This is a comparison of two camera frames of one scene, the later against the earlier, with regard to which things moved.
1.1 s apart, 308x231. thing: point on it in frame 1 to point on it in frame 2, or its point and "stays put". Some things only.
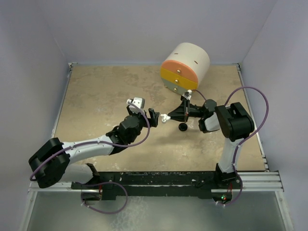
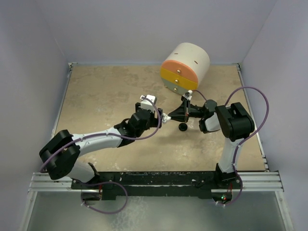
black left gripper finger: x=153 y=120 to x=160 y=112
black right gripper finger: x=182 y=112 stays put
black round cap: x=183 y=127 stays put
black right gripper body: x=196 y=111 stays put
